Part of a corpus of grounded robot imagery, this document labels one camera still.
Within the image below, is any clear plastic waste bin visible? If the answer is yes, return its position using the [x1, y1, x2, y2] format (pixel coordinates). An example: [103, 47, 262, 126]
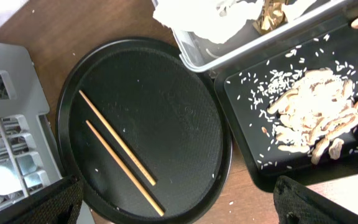
[151, 0, 354, 73]

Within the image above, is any white napkin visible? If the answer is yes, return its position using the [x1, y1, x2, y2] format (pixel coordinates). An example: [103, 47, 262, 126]
[153, 0, 316, 44]

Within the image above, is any gold foil wrapper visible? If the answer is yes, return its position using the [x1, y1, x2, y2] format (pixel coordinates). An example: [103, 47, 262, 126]
[253, 0, 288, 35]

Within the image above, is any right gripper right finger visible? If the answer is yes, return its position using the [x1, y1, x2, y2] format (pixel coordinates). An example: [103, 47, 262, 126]
[273, 176, 358, 224]

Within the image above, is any food scraps pile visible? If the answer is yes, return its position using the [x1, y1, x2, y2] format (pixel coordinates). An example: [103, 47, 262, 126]
[236, 14, 358, 170]

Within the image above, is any black rectangular tray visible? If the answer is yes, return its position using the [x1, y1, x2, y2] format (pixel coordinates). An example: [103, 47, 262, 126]
[213, 11, 358, 193]

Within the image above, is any round black serving tray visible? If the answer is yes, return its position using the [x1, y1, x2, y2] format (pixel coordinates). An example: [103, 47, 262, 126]
[56, 37, 232, 223]

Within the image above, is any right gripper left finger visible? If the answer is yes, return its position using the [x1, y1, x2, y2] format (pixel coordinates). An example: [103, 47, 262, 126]
[0, 175, 83, 224]

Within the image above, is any grey plastic dishwasher rack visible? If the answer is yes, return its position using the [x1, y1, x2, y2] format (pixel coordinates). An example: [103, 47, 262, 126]
[0, 39, 96, 224]

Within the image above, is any wooden chopstick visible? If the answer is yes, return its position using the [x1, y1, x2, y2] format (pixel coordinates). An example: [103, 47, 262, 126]
[78, 90, 156, 186]
[86, 120, 165, 217]

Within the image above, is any light blue plastic cup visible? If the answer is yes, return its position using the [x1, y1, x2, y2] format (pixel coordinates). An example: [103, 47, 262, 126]
[0, 156, 42, 195]

